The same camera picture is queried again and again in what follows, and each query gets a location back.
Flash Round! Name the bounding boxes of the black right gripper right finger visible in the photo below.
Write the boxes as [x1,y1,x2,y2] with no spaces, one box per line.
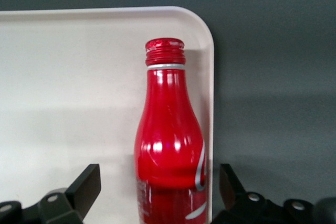
[211,163,323,224]

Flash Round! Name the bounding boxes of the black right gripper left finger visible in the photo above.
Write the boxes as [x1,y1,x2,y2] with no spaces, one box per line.
[0,163,102,224]

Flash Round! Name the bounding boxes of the red coke bottle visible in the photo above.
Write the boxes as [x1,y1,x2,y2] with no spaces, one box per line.
[133,38,208,224]

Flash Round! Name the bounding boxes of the white plastic tray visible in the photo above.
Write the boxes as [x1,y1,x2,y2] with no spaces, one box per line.
[0,5,216,224]

